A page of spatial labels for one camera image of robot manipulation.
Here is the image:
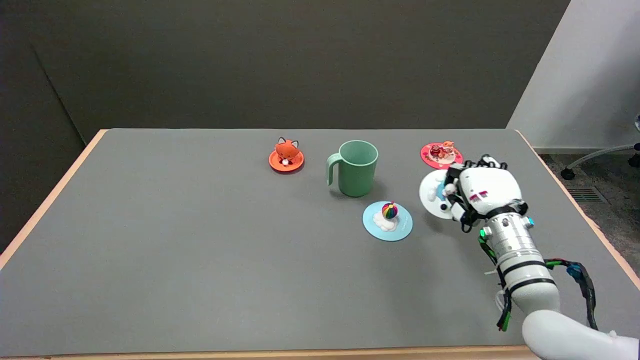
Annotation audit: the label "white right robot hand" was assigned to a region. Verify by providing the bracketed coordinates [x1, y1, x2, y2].
[442, 154, 529, 234]

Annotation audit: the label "white cup lid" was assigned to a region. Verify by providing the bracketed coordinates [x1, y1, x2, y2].
[419, 169, 456, 220]

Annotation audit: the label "red figurine cup lid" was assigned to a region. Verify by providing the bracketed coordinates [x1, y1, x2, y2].
[420, 141, 464, 170]

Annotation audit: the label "blue balloon cup lid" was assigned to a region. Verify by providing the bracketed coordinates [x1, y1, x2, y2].
[362, 201, 414, 242]

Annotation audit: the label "orange fox cup lid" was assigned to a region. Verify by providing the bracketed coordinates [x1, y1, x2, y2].
[268, 137, 305, 173]

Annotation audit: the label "floor vent grille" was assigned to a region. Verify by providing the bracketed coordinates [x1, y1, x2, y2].
[569, 187, 607, 204]

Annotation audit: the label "office chair base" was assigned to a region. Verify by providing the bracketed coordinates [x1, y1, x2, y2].
[560, 114, 640, 181]

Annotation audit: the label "green mug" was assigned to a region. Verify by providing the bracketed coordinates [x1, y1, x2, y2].
[326, 140, 379, 198]

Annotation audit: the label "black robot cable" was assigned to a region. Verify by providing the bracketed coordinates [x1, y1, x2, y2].
[544, 258, 599, 331]

